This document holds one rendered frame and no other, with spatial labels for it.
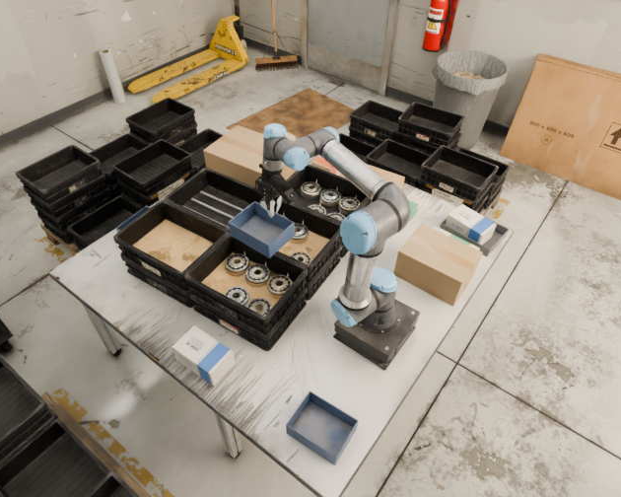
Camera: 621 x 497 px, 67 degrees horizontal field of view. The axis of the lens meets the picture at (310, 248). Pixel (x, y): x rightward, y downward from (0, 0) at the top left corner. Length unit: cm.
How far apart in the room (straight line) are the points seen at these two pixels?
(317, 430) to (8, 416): 126
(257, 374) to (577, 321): 210
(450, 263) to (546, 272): 150
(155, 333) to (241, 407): 50
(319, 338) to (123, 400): 123
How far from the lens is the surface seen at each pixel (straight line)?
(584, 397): 300
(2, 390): 241
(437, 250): 211
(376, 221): 133
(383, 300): 173
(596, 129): 430
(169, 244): 218
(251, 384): 185
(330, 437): 175
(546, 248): 367
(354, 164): 152
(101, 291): 226
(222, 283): 197
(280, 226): 181
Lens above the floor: 232
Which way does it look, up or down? 46 degrees down
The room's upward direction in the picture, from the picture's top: 1 degrees clockwise
